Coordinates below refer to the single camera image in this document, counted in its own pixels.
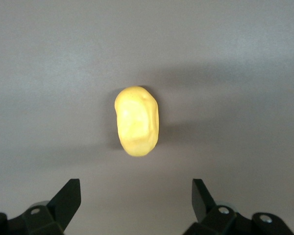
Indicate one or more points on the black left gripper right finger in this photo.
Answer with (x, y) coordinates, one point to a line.
(223, 222)

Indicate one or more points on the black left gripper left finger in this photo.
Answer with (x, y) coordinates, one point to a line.
(39, 220)

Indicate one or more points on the yellow potato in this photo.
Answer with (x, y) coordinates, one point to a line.
(137, 122)

